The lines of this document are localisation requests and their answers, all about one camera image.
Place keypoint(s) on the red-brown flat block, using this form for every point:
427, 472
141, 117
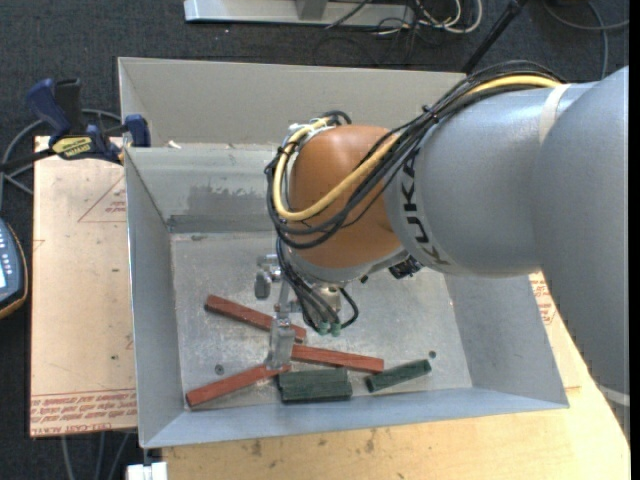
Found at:
240, 312
225, 387
340, 359

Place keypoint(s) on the grey metal bin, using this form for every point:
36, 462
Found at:
210, 103

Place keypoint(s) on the black cylinder on white bracket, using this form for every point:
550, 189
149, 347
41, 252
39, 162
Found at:
405, 269

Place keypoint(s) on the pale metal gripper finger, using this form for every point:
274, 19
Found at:
263, 286
281, 345

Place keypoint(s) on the dark green flat block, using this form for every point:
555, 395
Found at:
317, 393
397, 375
312, 377

